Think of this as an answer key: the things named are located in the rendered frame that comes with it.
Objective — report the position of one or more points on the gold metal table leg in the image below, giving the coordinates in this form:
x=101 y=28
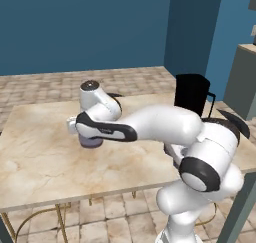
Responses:
x=8 y=227
x=61 y=222
x=90 y=201
x=134 y=194

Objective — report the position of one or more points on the gold curved table brace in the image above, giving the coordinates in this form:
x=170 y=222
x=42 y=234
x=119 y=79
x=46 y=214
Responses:
x=210 y=217

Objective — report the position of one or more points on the black flat round object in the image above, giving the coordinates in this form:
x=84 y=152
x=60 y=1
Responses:
x=116 y=95

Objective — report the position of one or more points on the grey cupboard run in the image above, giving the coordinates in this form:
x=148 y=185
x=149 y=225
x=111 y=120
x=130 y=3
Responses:
x=241 y=83

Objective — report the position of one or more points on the grey-blue table leg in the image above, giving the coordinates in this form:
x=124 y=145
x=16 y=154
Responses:
x=238 y=207

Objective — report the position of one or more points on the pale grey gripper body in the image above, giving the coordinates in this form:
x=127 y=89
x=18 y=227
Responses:
x=90 y=143

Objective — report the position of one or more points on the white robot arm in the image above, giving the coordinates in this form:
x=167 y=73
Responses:
x=166 y=123

